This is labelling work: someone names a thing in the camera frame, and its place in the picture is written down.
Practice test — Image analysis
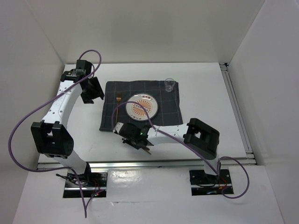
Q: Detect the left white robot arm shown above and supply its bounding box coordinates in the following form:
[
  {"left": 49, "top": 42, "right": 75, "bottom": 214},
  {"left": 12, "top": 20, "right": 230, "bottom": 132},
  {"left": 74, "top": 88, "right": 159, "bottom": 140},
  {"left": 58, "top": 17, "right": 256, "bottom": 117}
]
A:
[{"left": 31, "top": 60, "right": 104, "bottom": 186}]

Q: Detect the copper knife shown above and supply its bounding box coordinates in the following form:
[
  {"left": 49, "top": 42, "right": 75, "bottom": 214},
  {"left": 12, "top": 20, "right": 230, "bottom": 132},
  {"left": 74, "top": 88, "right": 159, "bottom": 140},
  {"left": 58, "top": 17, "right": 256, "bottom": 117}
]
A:
[{"left": 142, "top": 147, "right": 151, "bottom": 155}]

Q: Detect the purple cable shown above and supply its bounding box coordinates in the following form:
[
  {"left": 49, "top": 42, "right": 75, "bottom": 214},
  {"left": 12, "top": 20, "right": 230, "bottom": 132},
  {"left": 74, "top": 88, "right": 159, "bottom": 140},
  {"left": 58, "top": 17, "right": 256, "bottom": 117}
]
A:
[
  {"left": 111, "top": 102, "right": 250, "bottom": 199},
  {"left": 8, "top": 49, "right": 103, "bottom": 219}
]

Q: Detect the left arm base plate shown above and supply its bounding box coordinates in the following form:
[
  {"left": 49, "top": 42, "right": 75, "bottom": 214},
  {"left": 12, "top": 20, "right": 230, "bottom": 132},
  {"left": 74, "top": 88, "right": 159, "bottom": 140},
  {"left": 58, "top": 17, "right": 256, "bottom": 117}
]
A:
[{"left": 63, "top": 172, "right": 107, "bottom": 198}]

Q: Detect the right aluminium rail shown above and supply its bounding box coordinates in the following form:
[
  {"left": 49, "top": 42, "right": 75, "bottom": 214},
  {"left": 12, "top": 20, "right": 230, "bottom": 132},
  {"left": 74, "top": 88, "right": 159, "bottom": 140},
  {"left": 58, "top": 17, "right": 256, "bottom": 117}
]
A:
[{"left": 219, "top": 63, "right": 255, "bottom": 158}]

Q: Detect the clear plastic cup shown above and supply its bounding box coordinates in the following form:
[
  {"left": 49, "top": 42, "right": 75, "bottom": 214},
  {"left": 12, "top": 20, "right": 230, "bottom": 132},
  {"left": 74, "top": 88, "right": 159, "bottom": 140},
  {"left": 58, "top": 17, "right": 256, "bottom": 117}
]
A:
[{"left": 164, "top": 78, "right": 176, "bottom": 92}]

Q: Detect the patterned glass plate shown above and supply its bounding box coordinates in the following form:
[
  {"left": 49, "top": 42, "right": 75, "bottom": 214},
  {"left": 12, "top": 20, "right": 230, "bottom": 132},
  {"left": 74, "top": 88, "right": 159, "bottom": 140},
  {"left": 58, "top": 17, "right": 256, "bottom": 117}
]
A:
[{"left": 125, "top": 93, "right": 158, "bottom": 121}]

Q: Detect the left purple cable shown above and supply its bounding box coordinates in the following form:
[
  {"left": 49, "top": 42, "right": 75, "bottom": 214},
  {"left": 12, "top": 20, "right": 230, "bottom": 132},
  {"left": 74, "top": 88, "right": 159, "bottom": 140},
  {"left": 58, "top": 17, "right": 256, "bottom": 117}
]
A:
[{"left": 8, "top": 49, "right": 103, "bottom": 219}]

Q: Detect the aluminium rail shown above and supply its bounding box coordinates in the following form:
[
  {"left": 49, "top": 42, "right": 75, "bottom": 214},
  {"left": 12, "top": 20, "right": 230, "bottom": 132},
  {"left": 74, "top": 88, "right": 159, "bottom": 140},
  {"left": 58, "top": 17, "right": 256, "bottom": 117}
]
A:
[
  {"left": 37, "top": 158, "right": 257, "bottom": 169},
  {"left": 219, "top": 63, "right": 255, "bottom": 158}
]

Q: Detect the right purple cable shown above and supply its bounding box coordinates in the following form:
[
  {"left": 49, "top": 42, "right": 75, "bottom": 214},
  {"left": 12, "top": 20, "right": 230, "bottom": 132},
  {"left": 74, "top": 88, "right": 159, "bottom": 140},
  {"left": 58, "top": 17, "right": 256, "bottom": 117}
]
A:
[{"left": 111, "top": 102, "right": 250, "bottom": 199}]

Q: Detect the front aluminium rail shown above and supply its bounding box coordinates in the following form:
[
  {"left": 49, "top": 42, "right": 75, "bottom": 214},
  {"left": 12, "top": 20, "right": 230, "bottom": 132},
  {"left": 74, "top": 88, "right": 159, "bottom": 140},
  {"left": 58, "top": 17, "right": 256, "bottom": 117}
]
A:
[{"left": 37, "top": 158, "right": 257, "bottom": 169}]

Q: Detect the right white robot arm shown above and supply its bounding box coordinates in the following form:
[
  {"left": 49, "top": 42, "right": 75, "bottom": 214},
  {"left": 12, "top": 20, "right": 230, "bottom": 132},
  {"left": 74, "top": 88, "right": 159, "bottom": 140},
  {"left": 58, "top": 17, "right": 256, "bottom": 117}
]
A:
[{"left": 113, "top": 118, "right": 220, "bottom": 183}]

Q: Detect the dark grey checked cloth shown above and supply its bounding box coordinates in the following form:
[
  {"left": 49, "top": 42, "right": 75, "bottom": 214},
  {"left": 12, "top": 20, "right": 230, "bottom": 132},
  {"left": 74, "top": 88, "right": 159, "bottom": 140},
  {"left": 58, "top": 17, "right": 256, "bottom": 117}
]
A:
[{"left": 100, "top": 80, "right": 183, "bottom": 132}]

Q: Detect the copper fork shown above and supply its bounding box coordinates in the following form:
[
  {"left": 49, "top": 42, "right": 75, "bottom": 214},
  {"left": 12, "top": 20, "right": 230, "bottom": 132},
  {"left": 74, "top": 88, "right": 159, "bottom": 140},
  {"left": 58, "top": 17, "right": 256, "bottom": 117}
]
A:
[{"left": 115, "top": 92, "right": 121, "bottom": 123}]

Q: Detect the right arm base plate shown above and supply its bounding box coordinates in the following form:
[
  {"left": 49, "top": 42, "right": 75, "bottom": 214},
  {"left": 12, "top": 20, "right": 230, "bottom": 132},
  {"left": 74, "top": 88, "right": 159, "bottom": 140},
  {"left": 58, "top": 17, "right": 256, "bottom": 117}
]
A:
[{"left": 189, "top": 169, "right": 234, "bottom": 196}]

